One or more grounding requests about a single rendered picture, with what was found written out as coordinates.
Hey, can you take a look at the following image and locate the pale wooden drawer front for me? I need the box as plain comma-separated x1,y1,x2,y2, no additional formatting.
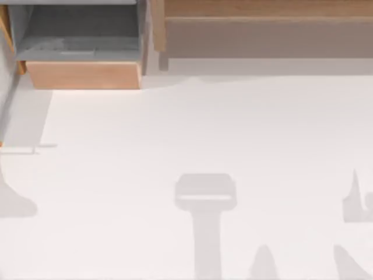
25,60,142,90

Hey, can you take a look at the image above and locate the wooden open shelf unit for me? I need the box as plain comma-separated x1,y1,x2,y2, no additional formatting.
149,0,373,72

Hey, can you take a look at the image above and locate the wooden cupboard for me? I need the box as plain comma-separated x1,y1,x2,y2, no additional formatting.
0,4,27,75

